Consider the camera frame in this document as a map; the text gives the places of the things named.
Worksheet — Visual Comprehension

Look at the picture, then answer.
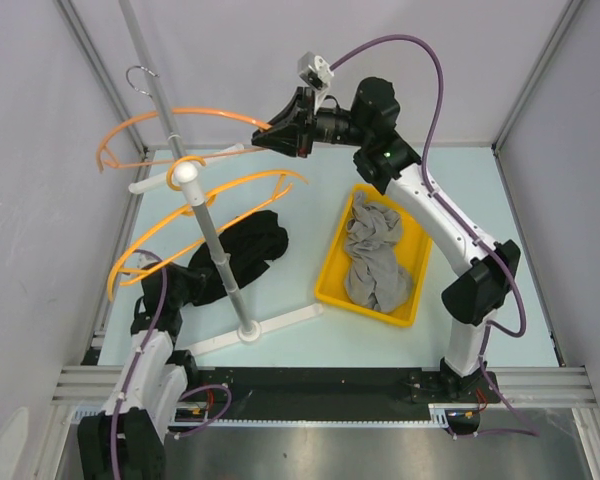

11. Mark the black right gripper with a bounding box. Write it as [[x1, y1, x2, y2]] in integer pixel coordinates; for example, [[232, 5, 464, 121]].
[[253, 87, 370, 159]]

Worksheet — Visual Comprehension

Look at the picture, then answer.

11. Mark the black tank top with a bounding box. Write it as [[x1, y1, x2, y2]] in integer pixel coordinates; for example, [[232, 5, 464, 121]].
[[187, 210, 289, 305]]

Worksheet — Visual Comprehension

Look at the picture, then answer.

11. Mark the yellow plastic hanger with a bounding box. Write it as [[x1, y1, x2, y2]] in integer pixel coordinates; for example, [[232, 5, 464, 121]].
[[106, 155, 308, 301]]

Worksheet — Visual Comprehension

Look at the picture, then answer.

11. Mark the grey tank top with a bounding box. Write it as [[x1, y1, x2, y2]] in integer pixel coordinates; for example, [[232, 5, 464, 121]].
[[344, 191, 414, 314]]

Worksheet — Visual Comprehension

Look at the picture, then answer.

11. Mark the orange plastic hanger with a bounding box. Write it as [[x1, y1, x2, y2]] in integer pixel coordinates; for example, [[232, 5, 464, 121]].
[[94, 105, 276, 175]]

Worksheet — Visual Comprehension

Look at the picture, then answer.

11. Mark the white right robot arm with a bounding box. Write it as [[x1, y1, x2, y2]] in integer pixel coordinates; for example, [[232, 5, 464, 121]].
[[251, 77, 521, 401]]

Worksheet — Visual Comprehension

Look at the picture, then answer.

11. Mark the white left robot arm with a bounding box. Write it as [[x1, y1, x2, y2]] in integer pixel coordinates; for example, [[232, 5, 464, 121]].
[[77, 263, 215, 479]]

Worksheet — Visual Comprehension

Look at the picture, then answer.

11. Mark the white rack base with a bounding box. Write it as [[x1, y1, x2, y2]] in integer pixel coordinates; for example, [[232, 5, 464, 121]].
[[128, 144, 324, 356]]

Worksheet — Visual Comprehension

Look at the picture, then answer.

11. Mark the silver clothes rack pole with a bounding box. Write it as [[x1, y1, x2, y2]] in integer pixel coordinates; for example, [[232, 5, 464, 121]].
[[119, 0, 261, 343]]

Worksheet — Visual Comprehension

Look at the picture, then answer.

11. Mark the yellow plastic tray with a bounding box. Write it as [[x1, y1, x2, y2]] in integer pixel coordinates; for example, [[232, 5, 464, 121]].
[[314, 184, 433, 328]]

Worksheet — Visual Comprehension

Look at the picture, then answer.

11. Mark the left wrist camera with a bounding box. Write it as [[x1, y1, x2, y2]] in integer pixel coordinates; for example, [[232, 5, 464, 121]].
[[135, 250, 155, 270]]

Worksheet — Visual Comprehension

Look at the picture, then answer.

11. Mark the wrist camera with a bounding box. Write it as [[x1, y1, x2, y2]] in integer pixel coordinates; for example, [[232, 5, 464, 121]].
[[298, 52, 334, 112], [135, 250, 155, 270]]

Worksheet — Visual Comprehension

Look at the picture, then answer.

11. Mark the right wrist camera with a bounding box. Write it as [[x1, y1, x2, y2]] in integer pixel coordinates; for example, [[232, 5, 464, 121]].
[[298, 52, 334, 112]]

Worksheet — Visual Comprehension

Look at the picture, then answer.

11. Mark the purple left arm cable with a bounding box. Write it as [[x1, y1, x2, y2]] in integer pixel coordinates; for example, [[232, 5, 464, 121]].
[[110, 249, 170, 480]]

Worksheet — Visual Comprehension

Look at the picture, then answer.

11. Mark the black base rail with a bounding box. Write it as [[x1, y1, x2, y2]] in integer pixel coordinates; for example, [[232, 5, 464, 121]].
[[176, 367, 497, 423]]

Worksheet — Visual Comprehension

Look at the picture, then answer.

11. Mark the metal wire hook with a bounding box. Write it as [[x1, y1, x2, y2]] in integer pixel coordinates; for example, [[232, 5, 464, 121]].
[[124, 64, 160, 95]]

